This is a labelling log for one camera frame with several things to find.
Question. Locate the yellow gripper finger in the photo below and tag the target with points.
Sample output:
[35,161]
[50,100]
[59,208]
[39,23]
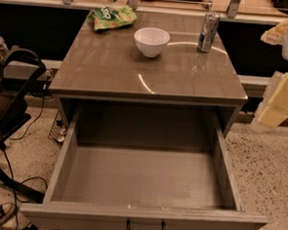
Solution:
[277,34]
[273,110]

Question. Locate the silver blue redbull can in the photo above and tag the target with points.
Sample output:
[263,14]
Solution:
[208,31]

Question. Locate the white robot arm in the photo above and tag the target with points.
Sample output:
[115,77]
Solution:
[273,110]

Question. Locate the grey cabinet with top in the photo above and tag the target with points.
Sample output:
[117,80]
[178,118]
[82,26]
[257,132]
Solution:
[108,65]

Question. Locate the open grey top drawer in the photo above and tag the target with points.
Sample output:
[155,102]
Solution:
[145,163]

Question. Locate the white ceramic bowl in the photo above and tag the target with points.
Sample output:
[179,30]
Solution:
[151,41]

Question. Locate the green chip bag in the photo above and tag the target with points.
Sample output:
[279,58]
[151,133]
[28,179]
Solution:
[107,18]

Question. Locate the black office chair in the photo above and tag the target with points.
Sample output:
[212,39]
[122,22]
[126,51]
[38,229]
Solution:
[13,111]

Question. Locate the wire mesh basket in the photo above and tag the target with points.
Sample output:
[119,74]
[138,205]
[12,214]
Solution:
[58,130]

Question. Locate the metal rail shelf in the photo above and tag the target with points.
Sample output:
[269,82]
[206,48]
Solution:
[250,10]

